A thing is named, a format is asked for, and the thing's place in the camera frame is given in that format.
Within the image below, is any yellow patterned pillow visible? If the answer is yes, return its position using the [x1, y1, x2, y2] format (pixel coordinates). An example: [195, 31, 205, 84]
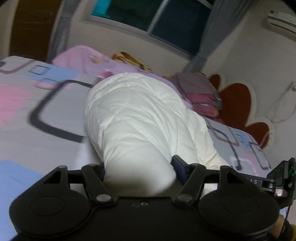
[111, 51, 152, 73]

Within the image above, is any white hanging cable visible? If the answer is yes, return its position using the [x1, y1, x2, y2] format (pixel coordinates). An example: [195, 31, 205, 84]
[268, 81, 296, 123]

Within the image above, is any patterned grey blue pink bedspread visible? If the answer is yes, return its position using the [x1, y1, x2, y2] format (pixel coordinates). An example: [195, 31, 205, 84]
[1, 56, 280, 240]

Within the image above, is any pink blanket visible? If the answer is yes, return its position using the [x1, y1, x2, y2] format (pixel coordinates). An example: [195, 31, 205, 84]
[52, 45, 193, 111]

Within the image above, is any grey right curtain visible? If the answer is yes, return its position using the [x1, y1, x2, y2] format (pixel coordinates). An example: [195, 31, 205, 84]
[184, 0, 255, 72]

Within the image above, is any red white scalloped headboard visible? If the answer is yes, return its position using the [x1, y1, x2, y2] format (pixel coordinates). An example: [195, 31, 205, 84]
[209, 73, 275, 150]

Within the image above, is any window with grey frame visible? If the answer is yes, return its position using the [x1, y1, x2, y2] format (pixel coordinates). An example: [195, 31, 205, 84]
[83, 0, 214, 58]

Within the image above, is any grey curtain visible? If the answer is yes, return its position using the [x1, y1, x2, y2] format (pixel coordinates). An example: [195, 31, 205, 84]
[46, 1, 81, 63]
[184, 0, 255, 72]

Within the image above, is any white puffy down jacket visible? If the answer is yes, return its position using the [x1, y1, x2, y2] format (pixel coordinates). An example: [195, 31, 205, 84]
[84, 73, 226, 197]

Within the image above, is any white wall air conditioner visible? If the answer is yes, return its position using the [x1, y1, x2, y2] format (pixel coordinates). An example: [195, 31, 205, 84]
[267, 9, 295, 34]

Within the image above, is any brown wooden door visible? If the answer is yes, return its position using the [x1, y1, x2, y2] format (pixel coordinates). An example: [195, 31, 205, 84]
[9, 0, 62, 62]

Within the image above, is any grey left curtain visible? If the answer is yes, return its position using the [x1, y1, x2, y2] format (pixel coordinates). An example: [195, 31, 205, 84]
[46, 1, 81, 63]

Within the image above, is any stack of folded clothes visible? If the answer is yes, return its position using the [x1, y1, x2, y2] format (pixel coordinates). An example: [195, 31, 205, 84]
[169, 72, 223, 118]

